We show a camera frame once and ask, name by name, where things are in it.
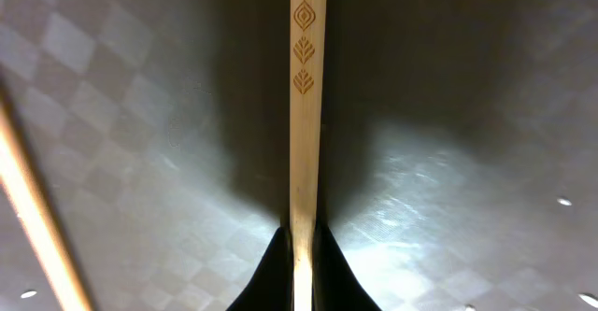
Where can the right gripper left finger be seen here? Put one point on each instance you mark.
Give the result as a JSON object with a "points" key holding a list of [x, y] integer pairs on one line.
{"points": [[270, 287]]}

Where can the brown serving tray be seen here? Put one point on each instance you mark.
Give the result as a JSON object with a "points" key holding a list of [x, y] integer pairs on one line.
{"points": [[458, 163]]}

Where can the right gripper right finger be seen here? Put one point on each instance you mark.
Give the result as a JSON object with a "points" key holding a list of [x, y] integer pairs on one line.
{"points": [[336, 288]]}

